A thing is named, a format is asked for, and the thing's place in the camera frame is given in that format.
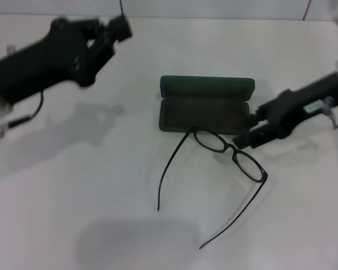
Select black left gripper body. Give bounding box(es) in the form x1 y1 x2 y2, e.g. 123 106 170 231
0 16 116 105

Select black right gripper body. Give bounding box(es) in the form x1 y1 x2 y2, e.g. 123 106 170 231
255 71 338 139

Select black thin-frame glasses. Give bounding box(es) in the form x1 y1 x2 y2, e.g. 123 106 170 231
157 126 269 250

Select green glasses case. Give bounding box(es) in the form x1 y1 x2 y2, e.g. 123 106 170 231
158 75 256 133

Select dark right gripper cable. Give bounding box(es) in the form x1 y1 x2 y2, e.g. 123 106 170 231
323 97 338 130

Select dark gripper cable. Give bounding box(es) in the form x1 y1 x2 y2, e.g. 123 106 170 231
323 97 338 130
5 91 45 128

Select dark left gripper cable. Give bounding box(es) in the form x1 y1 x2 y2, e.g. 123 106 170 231
5 91 45 128

